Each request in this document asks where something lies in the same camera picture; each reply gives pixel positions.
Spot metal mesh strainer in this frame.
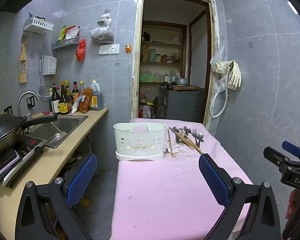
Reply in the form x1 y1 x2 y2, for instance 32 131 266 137
37 57 50 98

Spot white plastic utensil basket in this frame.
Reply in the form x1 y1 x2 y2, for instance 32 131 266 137
113 122 167 162

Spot metal fork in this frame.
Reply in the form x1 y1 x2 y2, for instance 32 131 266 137
192 129 203 143

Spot wooden cutting board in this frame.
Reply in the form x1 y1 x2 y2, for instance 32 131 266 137
168 85 202 91

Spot beige kitchen countertop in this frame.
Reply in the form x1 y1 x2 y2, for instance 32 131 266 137
0 107 109 228

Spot white hose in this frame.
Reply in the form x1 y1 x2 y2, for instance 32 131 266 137
209 65 234 118

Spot grey cabinet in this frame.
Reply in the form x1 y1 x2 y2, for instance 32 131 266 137
157 86 205 123

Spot dark flat device purple edge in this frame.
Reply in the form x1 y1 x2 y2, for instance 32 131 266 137
0 148 22 182

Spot person's right hand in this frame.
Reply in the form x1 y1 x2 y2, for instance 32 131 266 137
285 188 300 219

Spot clear hanging plastic bag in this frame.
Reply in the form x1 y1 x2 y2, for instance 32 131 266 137
214 40 228 96

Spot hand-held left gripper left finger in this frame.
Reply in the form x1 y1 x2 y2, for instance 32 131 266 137
15 152 98 240

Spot clear bag of dried goods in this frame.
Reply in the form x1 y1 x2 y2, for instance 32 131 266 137
90 10 115 43

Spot wooden door frame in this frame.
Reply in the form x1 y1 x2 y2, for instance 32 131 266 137
131 0 219 130

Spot large oil jug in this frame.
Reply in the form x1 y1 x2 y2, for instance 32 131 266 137
89 79 103 111

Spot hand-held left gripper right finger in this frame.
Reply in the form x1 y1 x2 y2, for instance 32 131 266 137
199 153 282 240

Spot stainless steel sink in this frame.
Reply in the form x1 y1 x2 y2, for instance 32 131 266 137
27 114 89 148

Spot green snack packet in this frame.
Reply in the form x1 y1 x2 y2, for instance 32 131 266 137
56 25 66 42

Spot grey wall shelf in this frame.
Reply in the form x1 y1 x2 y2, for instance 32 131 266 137
51 36 80 50

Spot white wall basket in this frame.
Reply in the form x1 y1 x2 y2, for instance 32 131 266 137
24 17 54 34

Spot dark bottle yellow label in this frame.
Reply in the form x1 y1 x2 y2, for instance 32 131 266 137
65 80 73 113

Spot red chili packet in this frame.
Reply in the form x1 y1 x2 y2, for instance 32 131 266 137
78 87 93 114

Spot red snack packets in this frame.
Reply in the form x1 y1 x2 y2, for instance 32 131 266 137
64 25 80 40

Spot white and blue bag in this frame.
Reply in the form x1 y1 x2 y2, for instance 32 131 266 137
71 95 84 114

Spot dark bottle red label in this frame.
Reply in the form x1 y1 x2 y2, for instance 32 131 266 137
72 81 80 103

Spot pink floral tablecloth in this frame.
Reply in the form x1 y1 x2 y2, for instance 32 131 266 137
111 118 253 240

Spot black induction cooker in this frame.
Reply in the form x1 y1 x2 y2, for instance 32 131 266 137
0 134 47 188

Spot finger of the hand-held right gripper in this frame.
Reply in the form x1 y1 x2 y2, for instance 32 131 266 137
282 141 300 165
263 147 295 172

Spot pale rubber glove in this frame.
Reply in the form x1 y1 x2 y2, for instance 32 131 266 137
210 60 232 77
227 60 242 90

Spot tall soy sauce bottle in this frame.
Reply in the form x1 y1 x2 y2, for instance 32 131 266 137
59 81 70 115

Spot black wok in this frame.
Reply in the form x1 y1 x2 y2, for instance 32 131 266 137
0 112 58 155

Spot metal faucet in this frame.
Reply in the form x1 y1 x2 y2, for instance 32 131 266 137
17 91 39 130

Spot red plastic bag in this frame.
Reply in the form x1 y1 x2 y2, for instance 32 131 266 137
76 39 87 62

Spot wooden shelf unit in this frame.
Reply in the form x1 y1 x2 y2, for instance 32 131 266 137
139 21 188 119

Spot dark pump bottle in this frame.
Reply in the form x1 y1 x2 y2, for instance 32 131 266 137
51 83 61 114

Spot wooden grater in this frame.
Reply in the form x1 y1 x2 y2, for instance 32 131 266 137
18 35 28 84

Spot white box on wall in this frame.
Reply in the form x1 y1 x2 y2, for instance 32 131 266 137
42 55 57 75

